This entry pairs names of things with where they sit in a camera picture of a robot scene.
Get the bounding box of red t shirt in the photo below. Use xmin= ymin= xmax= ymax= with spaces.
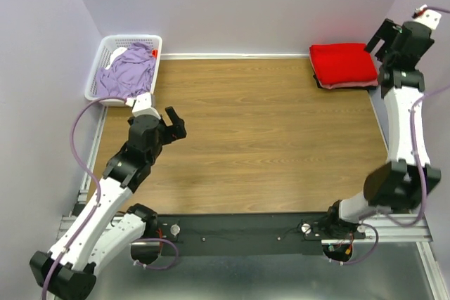
xmin=309 ymin=43 xmax=378 ymax=81

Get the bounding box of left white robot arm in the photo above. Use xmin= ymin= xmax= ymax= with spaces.
xmin=30 ymin=107 xmax=187 ymax=299

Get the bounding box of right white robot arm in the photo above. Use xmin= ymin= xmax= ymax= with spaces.
xmin=318 ymin=8 xmax=442 ymax=238

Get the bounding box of purple t shirt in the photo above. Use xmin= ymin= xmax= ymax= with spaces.
xmin=96 ymin=41 xmax=156 ymax=98

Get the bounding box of folded pink t shirt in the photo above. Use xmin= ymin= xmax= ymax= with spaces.
xmin=318 ymin=81 xmax=378 ymax=90

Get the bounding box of white plastic laundry basket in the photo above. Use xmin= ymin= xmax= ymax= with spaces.
xmin=84 ymin=34 xmax=162 ymax=106

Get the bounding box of white garment in basket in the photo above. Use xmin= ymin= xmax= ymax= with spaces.
xmin=105 ymin=47 xmax=127 ymax=70

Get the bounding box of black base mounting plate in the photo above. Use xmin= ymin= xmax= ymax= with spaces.
xmin=115 ymin=211 xmax=366 ymax=266

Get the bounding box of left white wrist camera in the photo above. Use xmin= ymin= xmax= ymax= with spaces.
xmin=125 ymin=92 xmax=160 ymax=118

